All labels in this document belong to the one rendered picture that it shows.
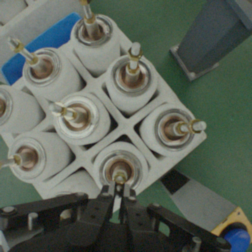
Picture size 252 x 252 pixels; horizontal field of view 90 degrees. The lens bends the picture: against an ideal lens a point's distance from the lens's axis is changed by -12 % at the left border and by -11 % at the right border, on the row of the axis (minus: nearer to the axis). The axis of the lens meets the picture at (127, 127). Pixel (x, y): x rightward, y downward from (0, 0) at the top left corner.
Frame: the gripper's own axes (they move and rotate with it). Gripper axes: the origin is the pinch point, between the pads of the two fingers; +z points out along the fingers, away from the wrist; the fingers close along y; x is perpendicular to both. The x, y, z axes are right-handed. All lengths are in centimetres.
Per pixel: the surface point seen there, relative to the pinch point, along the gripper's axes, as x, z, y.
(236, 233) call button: -4.8, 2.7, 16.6
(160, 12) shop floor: 58, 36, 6
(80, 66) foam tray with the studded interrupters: 20.3, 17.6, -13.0
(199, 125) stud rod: 8.4, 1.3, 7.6
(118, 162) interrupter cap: 1.4, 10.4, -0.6
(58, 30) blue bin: 36, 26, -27
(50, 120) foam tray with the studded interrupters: 6.8, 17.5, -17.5
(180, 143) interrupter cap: 6.2, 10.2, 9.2
